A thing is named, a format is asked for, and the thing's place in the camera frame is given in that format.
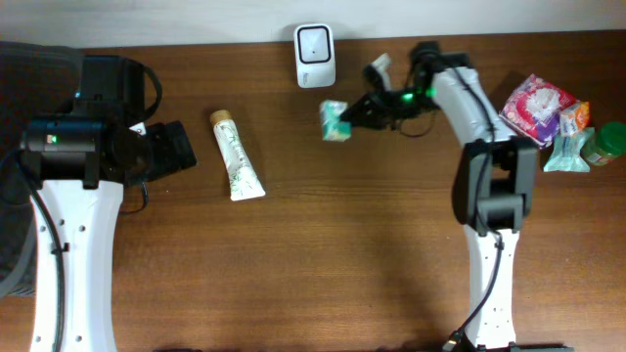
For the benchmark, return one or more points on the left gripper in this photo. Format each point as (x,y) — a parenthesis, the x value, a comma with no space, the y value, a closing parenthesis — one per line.
(161,163)

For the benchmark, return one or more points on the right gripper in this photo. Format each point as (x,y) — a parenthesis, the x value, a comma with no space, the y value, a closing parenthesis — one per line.
(371,110)

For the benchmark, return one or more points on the teal blue tissue pack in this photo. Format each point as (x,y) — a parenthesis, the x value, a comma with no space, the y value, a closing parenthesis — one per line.
(333,128)

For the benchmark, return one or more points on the white bamboo print tube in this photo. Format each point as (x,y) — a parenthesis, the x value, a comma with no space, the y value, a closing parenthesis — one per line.
(243,181)

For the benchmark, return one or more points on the red purple tissue package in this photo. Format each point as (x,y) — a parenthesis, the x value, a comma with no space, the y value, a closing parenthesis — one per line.
(533,109)

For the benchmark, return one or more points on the teal wet wipes pack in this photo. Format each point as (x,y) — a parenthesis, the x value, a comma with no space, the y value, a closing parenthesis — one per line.
(566,155)

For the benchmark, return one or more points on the orange tissue pack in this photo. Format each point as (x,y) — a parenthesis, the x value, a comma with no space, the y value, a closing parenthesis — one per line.
(574,119)

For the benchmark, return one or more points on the green lid jar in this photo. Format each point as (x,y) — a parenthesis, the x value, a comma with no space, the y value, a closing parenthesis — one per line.
(605,145)

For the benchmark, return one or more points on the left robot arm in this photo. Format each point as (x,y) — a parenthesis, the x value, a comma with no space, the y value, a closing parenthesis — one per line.
(77,165)

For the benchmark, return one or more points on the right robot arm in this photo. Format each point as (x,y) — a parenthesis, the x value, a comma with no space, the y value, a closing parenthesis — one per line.
(493,188)

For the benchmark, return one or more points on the grey plastic mesh basket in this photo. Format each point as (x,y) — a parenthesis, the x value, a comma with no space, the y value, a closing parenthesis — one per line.
(34,79)

